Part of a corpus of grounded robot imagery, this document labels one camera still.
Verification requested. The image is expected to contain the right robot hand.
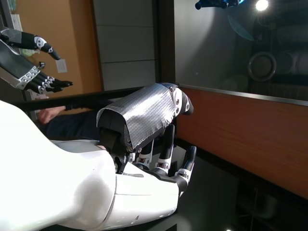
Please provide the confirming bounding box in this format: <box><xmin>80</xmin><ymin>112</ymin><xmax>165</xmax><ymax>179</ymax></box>
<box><xmin>0</xmin><ymin>82</ymin><xmax>198</xmax><ymax>231</ymax></box>

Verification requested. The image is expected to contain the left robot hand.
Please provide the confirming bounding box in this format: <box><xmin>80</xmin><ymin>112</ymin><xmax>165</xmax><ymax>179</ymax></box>
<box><xmin>0</xmin><ymin>27</ymin><xmax>74</xmax><ymax>94</ymax></box>

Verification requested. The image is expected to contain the white paper note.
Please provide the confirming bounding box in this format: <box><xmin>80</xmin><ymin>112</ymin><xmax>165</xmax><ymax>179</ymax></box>
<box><xmin>11</xmin><ymin>13</ymin><xmax>24</xmax><ymax>31</ymax></box>
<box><xmin>55</xmin><ymin>59</ymin><xmax>67</xmax><ymax>74</ymax></box>

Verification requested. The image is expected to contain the person in dark clothing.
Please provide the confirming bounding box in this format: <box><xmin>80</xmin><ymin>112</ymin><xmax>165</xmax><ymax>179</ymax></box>
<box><xmin>38</xmin><ymin>105</ymin><xmax>104</xmax><ymax>141</ymax></box>

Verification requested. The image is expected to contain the blue black device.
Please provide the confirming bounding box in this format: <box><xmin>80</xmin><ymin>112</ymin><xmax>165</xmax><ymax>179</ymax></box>
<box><xmin>194</xmin><ymin>0</ymin><xmax>241</xmax><ymax>10</ymax></box>

